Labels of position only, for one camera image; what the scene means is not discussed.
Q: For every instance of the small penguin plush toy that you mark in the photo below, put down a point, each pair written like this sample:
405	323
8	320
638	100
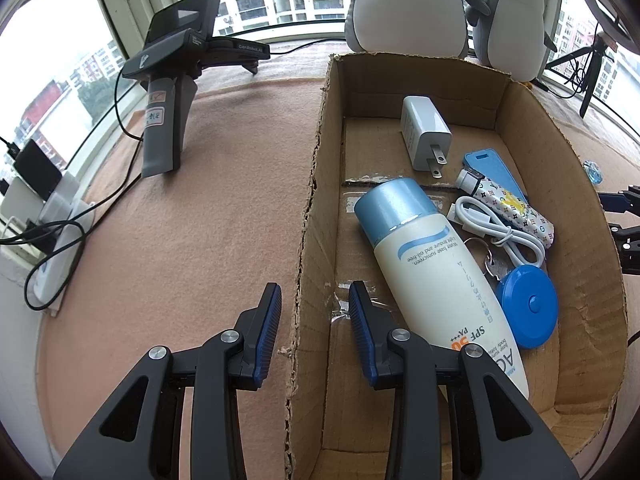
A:
515	25

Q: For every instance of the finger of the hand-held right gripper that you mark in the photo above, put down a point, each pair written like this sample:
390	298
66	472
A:
630	250
622	201

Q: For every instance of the small blue crystal object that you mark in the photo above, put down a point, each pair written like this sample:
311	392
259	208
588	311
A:
594	172

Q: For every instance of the blue card case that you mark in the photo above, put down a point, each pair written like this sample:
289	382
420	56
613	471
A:
487	162

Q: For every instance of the black mini tripod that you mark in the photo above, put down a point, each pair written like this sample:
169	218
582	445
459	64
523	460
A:
592	70

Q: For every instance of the blue round tape measure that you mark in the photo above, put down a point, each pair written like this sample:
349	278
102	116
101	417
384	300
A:
530	305

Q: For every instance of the white plug charger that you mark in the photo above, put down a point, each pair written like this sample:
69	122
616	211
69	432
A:
422	130

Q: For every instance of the cardboard box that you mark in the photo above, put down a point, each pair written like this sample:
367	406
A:
360	240

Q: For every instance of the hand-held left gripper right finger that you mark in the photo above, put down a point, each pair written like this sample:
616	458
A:
360	335

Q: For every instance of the white power adapter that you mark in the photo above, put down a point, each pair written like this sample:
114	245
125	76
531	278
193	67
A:
20	200

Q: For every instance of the white patterned lighter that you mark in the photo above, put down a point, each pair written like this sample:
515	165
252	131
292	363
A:
520	215

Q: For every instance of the large penguin plush toy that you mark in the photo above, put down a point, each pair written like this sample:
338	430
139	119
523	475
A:
400	5

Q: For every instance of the black power adapter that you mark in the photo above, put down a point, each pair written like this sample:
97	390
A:
37	167

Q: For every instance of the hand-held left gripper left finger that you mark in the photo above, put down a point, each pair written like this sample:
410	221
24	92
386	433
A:
267	332

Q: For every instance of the white sunscreen bottle blue cap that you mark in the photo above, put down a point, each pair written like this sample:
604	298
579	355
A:
440	270

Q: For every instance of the white power strip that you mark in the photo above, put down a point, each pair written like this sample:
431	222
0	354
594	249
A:
65	240

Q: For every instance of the grey spare gripper device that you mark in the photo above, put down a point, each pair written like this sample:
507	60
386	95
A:
165	110

